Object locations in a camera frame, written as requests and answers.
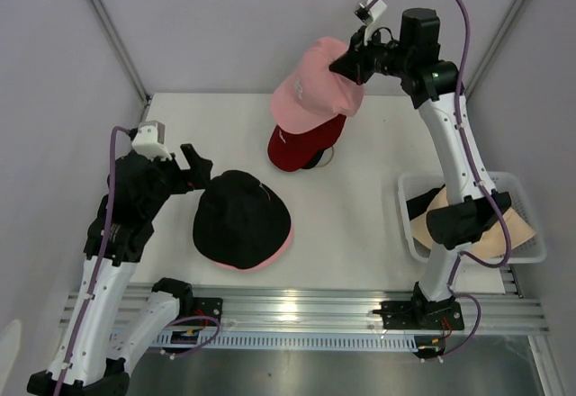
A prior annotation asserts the gold wire hat stand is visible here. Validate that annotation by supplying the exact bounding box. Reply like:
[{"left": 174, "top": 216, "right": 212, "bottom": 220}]
[{"left": 315, "top": 147, "right": 335, "bottom": 168}]

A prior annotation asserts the black cap in basket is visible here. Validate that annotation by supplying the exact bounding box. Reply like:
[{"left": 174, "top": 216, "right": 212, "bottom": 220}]
[{"left": 406, "top": 184, "right": 446, "bottom": 221}]

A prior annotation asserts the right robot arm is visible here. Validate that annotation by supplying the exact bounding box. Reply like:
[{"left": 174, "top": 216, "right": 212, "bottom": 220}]
[{"left": 329, "top": 6, "right": 511, "bottom": 330}]

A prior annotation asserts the black hat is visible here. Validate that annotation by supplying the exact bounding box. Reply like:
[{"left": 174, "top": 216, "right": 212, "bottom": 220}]
[{"left": 193, "top": 170, "right": 293, "bottom": 268}]

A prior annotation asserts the frame post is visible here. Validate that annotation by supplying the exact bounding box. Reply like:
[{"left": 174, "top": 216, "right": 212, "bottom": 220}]
[
  {"left": 464, "top": 0, "right": 531, "bottom": 102},
  {"left": 86, "top": 0, "right": 149, "bottom": 106}
]

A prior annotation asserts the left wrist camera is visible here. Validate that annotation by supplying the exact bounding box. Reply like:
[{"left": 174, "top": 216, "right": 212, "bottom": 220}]
[{"left": 131, "top": 121, "right": 173, "bottom": 161}]

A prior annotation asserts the right frame post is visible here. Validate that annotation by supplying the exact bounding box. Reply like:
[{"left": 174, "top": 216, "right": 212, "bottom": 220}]
[{"left": 464, "top": 0, "right": 531, "bottom": 102}]

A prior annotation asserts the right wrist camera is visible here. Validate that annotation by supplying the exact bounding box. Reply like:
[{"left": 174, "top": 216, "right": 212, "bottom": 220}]
[{"left": 355, "top": 0, "right": 387, "bottom": 46}]

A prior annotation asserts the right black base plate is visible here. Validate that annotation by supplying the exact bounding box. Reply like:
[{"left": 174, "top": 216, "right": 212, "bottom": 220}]
[{"left": 372, "top": 298, "right": 464, "bottom": 330}]

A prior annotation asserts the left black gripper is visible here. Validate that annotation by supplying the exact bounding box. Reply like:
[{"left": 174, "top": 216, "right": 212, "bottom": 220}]
[{"left": 142, "top": 143, "right": 212, "bottom": 218}]

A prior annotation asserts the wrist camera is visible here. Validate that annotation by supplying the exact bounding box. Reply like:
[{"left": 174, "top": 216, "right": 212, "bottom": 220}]
[
  {"left": 355, "top": 0, "right": 387, "bottom": 46},
  {"left": 131, "top": 121, "right": 173, "bottom": 161}
]

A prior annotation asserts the white plastic basket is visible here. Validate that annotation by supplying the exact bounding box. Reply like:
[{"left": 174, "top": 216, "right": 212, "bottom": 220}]
[{"left": 398, "top": 171, "right": 547, "bottom": 264}]

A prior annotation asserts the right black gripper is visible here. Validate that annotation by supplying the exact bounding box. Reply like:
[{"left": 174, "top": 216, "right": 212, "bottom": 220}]
[{"left": 328, "top": 24, "right": 410, "bottom": 86}]

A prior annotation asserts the light pink hat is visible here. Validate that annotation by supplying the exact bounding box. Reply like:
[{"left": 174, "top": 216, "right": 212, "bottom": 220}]
[{"left": 270, "top": 37, "right": 365, "bottom": 134}]

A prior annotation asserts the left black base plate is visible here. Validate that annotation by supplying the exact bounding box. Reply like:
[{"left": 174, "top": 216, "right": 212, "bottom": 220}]
[{"left": 178, "top": 297, "right": 223, "bottom": 329}]

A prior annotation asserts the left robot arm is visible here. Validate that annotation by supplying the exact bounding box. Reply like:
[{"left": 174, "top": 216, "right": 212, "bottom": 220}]
[{"left": 26, "top": 144, "right": 212, "bottom": 395}]

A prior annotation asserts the white slotted cable duct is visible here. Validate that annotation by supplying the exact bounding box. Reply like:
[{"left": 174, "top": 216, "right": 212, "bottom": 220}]
[{"left": 150, "top": 330, "right": 418, "bottom": 353}]

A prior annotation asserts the left frame post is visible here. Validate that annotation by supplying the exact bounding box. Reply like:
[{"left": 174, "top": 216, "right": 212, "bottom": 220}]
[{"left": 86, "top": 0, "right": 149, "bottom": 106}]

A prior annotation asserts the beige bucket hat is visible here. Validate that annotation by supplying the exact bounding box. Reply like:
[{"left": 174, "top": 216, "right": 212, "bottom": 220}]
[{"left": 410, "top": 189, "right": 536, "bottom": 259}]

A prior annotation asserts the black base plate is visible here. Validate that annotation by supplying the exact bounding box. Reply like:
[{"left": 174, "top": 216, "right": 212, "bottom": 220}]
[
  {"left": 178, "top": 297, "right": 223, "bottom": 329},
  {"left": 372, "top": 298, "right": 464, "bottom": 330}
]

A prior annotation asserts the red baseball cap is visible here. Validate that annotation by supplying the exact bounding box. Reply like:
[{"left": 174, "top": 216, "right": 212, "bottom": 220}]
[{"left": 267, "top": 115, "right": 347, "bottom": 172}]

